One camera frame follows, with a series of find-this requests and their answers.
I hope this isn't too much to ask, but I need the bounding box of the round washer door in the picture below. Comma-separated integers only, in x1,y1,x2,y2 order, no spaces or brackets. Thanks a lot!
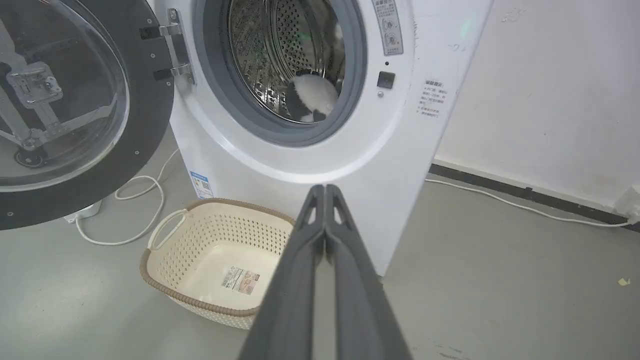
0,0,193,231

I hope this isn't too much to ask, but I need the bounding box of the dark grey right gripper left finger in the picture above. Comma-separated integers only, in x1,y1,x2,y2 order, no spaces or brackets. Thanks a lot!
239,184,326,360

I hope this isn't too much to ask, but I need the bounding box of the thin white wall cable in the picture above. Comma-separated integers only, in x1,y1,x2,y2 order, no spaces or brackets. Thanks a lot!
425,178,640,228

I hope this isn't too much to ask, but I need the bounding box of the white power cable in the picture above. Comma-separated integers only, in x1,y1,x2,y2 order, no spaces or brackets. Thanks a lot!
75,148,180,246

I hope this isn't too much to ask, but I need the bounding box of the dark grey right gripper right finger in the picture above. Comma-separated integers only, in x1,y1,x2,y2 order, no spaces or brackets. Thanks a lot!
325,184,412,360

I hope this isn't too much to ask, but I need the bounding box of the cream perforated laundry basket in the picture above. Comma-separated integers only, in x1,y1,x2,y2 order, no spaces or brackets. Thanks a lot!
139,198,297,331

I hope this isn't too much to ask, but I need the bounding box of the black and white plush toy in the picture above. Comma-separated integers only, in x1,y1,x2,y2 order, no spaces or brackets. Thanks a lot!
285,73,340,123

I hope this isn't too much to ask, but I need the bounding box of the white power strip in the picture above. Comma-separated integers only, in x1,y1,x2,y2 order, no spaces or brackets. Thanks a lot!
63,199,103,224

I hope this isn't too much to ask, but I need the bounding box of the white front-load washing machine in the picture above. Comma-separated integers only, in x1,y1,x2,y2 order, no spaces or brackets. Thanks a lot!
148,0,495,277

